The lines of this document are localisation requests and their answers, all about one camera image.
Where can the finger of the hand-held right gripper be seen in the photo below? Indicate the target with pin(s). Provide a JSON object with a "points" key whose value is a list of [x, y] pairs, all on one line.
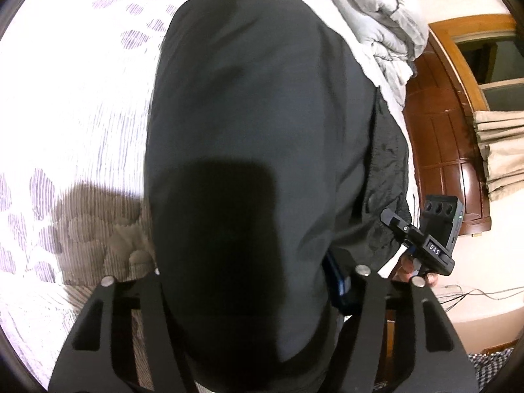
{"points": [[397, 222]]}

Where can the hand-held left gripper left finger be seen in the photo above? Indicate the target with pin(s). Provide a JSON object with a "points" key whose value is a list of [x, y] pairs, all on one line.
{"points": [[143, 315]]}

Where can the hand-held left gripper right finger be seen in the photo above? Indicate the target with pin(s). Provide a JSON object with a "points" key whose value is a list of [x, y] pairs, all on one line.
{"points": [[339, 284]]}

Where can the black pants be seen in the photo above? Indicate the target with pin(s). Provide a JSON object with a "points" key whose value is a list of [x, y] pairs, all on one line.
{"points": [[254, 131]]}

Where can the person's right hand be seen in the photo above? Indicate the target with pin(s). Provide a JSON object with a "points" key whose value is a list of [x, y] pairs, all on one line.
{"points": [[407, 271]]}

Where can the wooden bed headboard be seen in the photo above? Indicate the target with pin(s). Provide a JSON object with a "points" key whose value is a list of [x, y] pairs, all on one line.
{"points": [[442, 131]]}

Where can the cream curtain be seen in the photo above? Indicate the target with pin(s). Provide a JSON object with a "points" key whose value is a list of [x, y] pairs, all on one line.
{"points": [[503, 151]]}

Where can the checkered cloth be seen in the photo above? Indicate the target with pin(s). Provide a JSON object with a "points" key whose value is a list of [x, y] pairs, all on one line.
{"points": [[491, 370]]}

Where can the quilted floral bedspread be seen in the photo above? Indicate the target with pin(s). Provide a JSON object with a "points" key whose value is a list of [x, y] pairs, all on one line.
{"points": [[73, 131]]}

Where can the folded grey duvet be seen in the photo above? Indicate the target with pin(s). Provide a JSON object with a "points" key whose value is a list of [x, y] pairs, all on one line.
{"points": [[376, 12]]}

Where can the small wooden frame window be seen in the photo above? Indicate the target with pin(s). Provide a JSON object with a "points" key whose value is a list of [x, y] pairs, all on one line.
{"points": [[499, 73]]}

